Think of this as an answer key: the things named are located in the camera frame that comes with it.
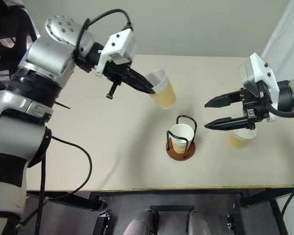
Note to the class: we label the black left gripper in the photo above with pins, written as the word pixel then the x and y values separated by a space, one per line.
pixel 115 71

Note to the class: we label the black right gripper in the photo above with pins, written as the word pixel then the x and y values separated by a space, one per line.
pixel 256 105

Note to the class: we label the tan and white paper cup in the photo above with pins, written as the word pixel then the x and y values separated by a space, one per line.
pixel 240 140
pixel 164 93

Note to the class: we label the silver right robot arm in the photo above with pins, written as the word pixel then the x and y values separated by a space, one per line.
pixel 292 94

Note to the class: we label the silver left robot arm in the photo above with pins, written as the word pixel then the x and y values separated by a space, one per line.
pixel 39 58

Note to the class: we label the patterned white paper cup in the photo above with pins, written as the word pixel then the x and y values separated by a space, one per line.
pixel 182 139

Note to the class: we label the grey rounded shape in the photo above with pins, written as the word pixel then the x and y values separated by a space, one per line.
pixel 142 222
pixel 198 224

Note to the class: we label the black chair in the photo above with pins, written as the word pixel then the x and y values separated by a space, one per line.
pixel 12 31

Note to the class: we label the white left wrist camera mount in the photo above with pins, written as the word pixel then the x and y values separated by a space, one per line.
pixel 118 45

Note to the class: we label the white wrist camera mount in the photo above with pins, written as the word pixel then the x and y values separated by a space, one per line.
pixel 258 67
pixel 118 45

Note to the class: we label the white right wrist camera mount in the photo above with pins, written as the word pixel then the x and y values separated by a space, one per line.
pixel 258 67

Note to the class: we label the black metal table frame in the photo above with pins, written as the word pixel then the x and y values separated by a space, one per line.
pixel 161 194

